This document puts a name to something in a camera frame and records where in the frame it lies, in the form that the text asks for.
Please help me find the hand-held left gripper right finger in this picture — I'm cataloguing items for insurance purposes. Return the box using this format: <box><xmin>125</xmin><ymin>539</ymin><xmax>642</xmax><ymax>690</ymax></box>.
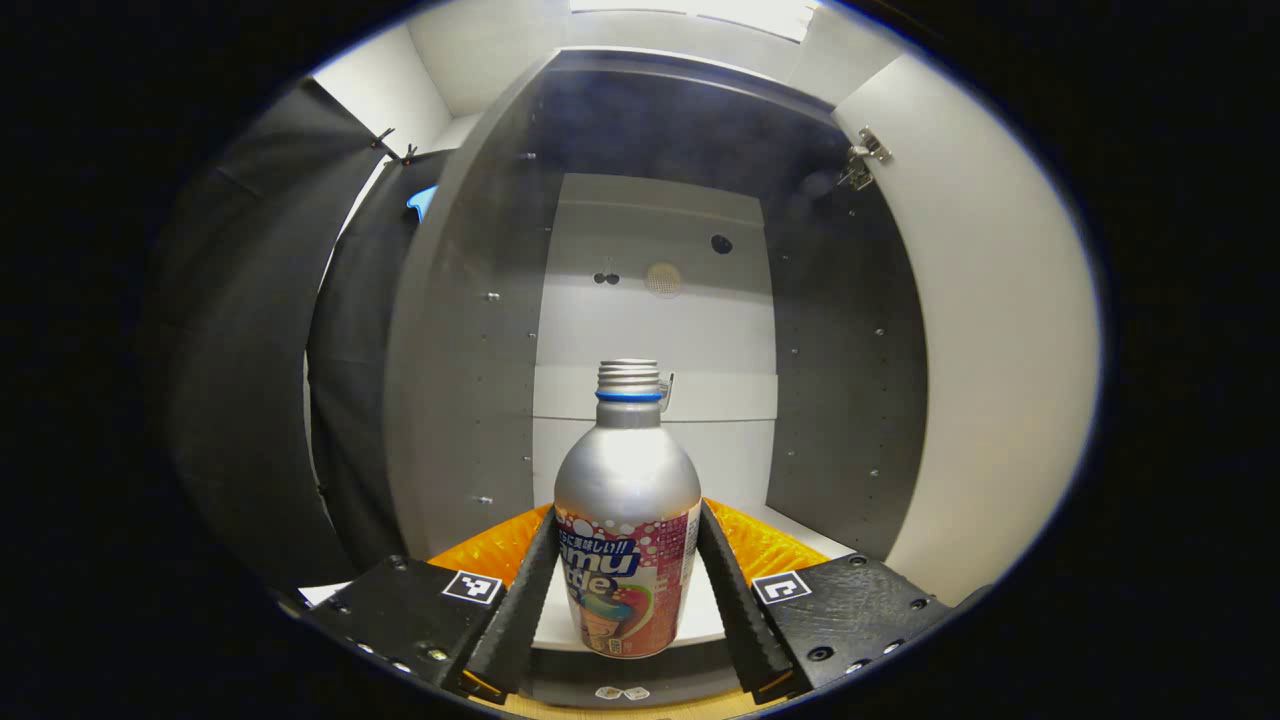
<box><xmin>696</xmin><ymin>496</ymin><xmax>963</xmax><ymax>706</ymax></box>

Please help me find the metal door hinge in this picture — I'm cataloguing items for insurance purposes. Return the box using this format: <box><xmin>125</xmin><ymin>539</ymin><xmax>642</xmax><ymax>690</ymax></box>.
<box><xmin>837</xmin><ymin>126</ymin><xmax>892</xmax><ymax>192</ymax></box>

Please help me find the dark grey cabinet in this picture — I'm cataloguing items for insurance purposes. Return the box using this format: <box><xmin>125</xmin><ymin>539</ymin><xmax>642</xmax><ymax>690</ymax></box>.
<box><xmin>382</xmin><ymin>44</ymin><xmax>932</xmax><ymax>712</ymax></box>

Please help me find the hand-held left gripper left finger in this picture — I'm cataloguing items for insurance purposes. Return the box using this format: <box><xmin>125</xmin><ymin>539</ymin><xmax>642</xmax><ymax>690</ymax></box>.
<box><xmin>298</xmin><ymin>504</ymin><xmax>560</xmax><ymax>703</ymax></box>

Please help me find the silver bottle with pink label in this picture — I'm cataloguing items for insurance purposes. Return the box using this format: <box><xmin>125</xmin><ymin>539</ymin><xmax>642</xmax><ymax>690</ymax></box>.
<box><xmin>553</xmin><ymin>358</ymin><xmax>704</xmax><ymax>661</ymax></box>

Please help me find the grey cabinet door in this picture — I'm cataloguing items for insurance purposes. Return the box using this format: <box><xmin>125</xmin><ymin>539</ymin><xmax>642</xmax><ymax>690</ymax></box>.
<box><xmin>831</xmin><ymin>51</ymin><xmax>1102</xmax><ymax>607</ymax></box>

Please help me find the black backdrop cloth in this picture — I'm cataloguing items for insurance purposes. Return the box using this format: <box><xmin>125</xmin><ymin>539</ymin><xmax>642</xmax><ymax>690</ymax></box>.
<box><xmin>150</xmin><ymin>77</ymin><xmax>453</xmax><ymax>593</ymax></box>

